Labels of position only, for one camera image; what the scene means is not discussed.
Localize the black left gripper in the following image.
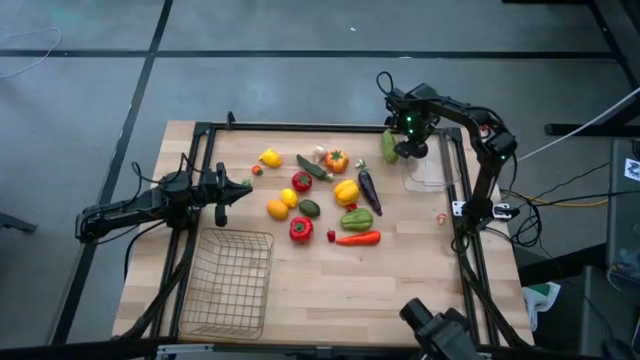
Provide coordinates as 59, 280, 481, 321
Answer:
198, 162, 254, 229

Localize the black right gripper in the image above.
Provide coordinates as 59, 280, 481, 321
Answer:
385, 82, 442, 160

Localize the light green zucchini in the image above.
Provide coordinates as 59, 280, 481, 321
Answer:
381, 128, 401, 165

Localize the lumpy yellow fruit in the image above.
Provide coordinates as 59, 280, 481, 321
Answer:
257, 147, 284, 170

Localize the orange citrus fruit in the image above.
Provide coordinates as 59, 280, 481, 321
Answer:
265, 198, 291, 222

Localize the long purple eggplant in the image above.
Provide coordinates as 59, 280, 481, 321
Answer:
357, 167, 384, 218

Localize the red tomato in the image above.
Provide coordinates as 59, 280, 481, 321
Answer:
291, 170, 314, 194

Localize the dark green avocado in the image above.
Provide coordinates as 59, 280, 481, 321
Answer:
298, 198, 322, 219

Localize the red bell pepper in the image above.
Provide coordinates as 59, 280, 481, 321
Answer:
288, 216, 315, 245

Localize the yellow bell pepper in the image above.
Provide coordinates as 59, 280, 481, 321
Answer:
333, 178, 361, 208

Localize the gold wire basket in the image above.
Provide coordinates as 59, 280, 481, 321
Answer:
178, 227, 276, 342

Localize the orange carrot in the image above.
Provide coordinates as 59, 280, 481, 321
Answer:
334, 229, 382, 248

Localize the clear plastic container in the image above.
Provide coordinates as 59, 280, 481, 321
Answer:
402, 134, 454, 194

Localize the dark green cucumber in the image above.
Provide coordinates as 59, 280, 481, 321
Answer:
295, 153, 330, 182

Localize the orange tomato green stem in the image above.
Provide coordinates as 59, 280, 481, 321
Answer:
324, 148, 351, 175

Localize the grey metal plate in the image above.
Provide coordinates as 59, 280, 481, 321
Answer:
156, 343, 216, 358

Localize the white and green packet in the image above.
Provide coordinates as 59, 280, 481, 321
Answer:
521, 280, 562, 332

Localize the grey box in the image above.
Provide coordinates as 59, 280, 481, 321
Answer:
605, 138, 640, 274

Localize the black furniture foot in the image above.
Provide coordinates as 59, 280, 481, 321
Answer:
0, 211, 39, 234

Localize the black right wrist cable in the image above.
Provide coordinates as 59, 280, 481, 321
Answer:
375, 70, 397, 99

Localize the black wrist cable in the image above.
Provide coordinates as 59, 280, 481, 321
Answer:
130, 152, 202, 187
375, 70, 397, 99

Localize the black aluminium table frame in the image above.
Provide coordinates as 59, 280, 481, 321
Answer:
113, 110, 534, 351

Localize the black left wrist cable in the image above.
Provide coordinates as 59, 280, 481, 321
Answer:
130, 152, 202, 187

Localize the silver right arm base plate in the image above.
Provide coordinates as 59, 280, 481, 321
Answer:
451, 199, 520, 221

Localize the black left base cable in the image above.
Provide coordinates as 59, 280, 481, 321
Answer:
123, 219, 167, 282

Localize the coiled black cable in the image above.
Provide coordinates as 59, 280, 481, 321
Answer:
508, 198, 545, 249

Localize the yellow cable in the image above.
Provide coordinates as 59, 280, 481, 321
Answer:
509, 191, 610, 208

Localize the black desk frame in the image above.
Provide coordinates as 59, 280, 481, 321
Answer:
502, 0, 640, 137

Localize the thick white cable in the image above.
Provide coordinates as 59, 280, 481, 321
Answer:
518, 86, 640, 162

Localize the long black cable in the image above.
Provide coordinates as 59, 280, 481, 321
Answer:
529, 188, 640, 204

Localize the black camera device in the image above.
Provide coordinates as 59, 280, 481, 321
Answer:
398, 297, 484, 360

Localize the white floor cable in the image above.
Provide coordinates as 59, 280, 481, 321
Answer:
0, 27, 63, 80

